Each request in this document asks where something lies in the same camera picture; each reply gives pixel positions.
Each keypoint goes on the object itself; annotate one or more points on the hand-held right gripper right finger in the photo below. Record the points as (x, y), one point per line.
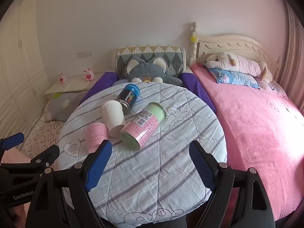
(201, 168)

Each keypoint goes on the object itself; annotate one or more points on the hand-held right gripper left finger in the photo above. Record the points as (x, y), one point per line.
(97, 163)

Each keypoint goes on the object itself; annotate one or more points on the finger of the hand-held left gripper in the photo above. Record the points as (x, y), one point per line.
(13, 140)
(47, 156)

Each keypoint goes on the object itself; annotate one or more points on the pink paper cup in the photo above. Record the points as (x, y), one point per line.
(95, 135)

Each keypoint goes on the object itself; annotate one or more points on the white paper cup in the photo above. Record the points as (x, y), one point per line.
(111, 114)

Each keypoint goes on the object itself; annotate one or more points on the pink fluffy cloth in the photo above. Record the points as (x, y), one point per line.
(13, 157)

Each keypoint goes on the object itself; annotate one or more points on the heart print bed sheet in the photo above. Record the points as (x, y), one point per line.
(40, 133)

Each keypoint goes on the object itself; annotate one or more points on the striped light blue quilt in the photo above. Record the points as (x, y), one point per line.
(154, 171)

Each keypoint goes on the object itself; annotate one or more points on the grey flower cushion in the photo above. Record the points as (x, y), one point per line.
(64, 104)

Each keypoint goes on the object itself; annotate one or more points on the pink and green can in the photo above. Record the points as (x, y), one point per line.
(142, 123)

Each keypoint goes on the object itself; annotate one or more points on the pink fleece blanket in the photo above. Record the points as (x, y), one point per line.
(249, 128)

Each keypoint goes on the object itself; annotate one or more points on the black and blue can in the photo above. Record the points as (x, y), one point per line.
(128, 96)

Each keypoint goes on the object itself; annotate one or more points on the white nightstand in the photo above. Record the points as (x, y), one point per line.
(71, 84)

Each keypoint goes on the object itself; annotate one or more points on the cream wardrobe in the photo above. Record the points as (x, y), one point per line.
(16, 64)

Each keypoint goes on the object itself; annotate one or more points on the small pink rabbit figurine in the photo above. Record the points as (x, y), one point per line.
(62, 78)

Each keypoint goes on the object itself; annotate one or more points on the purple bed bumper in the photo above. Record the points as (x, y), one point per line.
(190, 80)
(104, 80)

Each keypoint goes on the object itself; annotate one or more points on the large pink rabbit figurine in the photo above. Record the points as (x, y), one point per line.
(89, 75)

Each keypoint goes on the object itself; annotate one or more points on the blue printed pillow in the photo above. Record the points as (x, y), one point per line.
(232, 77)

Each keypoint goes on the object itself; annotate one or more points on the grey plush toy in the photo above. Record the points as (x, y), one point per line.
(144, 70)

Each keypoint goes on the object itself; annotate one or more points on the pink printed pillow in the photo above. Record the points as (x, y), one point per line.
(273, 86)

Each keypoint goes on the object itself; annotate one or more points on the white pink plush pillow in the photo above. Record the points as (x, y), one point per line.
(237, 63)

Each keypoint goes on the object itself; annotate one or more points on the patchwork quilted headboard cover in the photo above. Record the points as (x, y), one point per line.
(147, 51)

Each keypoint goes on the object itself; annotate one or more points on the cream wooden headboard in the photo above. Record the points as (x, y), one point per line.
(237, 44)

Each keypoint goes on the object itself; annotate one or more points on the yellow star decoration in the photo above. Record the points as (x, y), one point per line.
(193, 38)

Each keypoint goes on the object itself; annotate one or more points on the pink curtain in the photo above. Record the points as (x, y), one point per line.
(294, 64)

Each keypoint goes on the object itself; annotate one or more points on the white wall socket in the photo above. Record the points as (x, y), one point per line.
(84, 54)

